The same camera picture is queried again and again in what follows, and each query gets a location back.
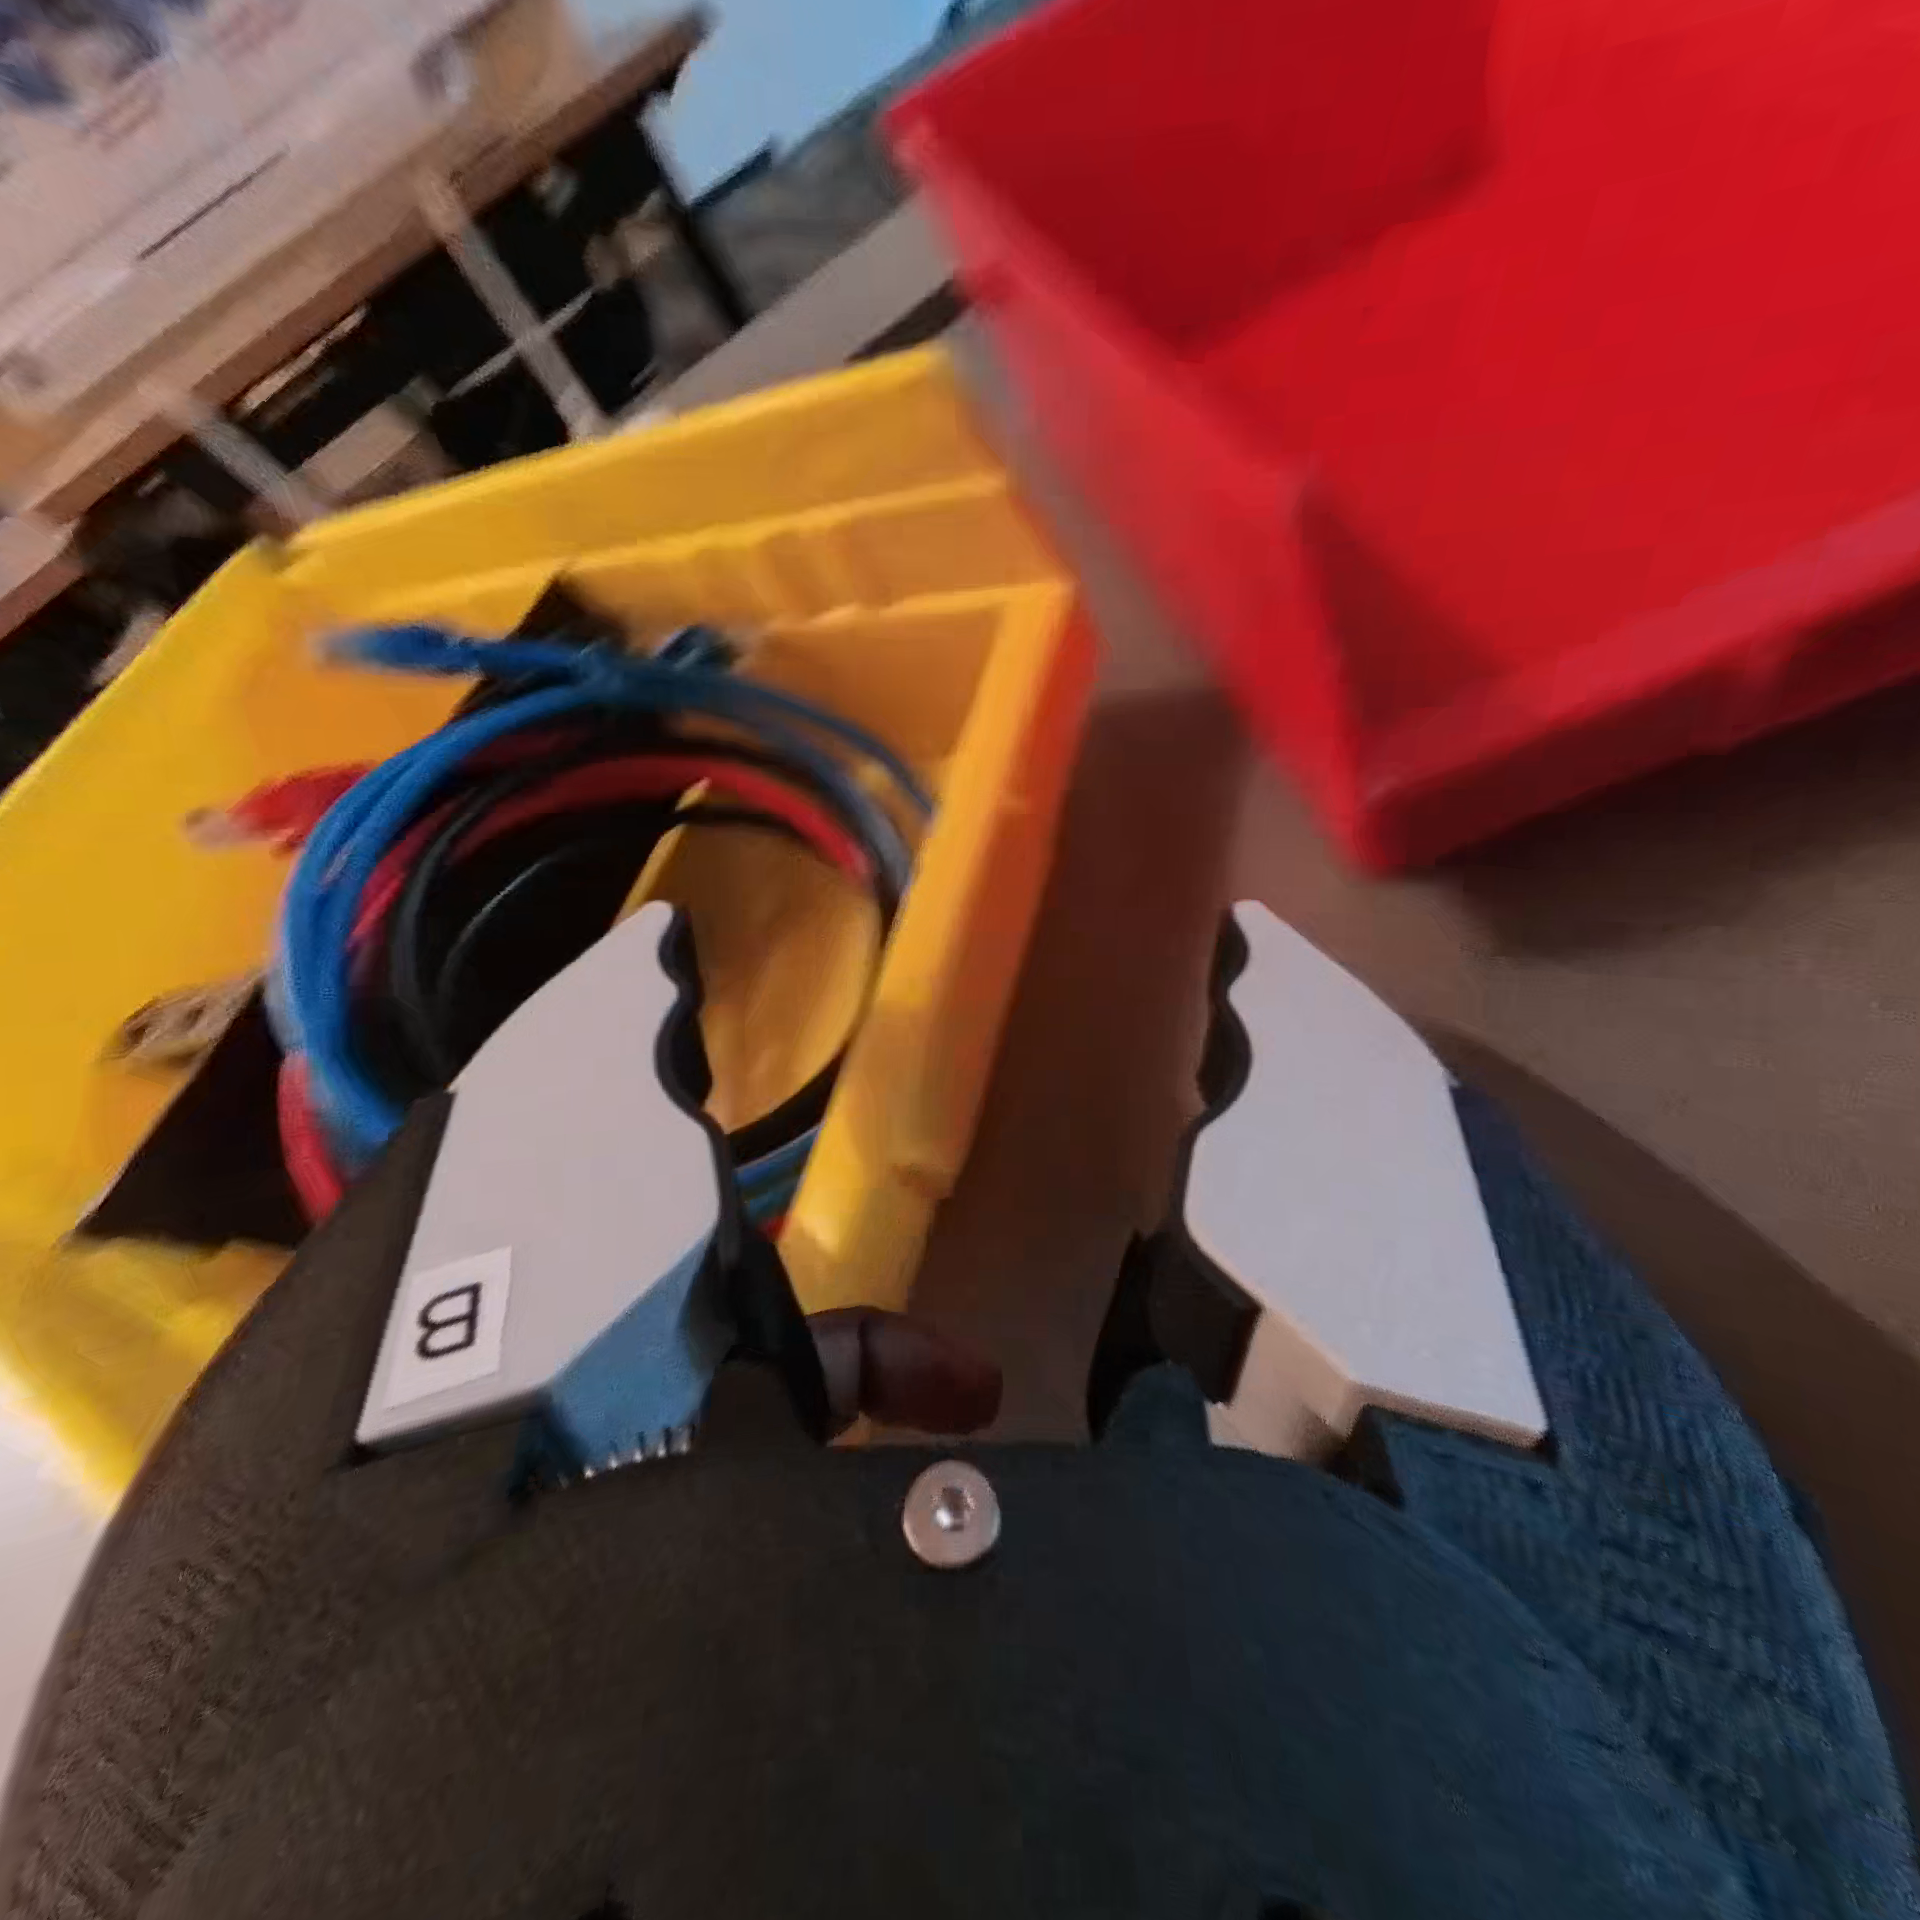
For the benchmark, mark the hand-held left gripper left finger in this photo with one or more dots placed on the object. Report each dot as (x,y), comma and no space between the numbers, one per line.
(555,1172)

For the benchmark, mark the red plastic bin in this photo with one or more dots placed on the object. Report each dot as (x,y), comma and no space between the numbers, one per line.
(1575,378)

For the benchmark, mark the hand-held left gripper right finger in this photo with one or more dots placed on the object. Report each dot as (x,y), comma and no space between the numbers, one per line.
(1351,1201)

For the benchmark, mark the instruction poster board with stand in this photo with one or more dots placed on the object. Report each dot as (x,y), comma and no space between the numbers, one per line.
(227,136)

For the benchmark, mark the yellow plastic bin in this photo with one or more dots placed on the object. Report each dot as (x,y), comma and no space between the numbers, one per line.
(120,720)

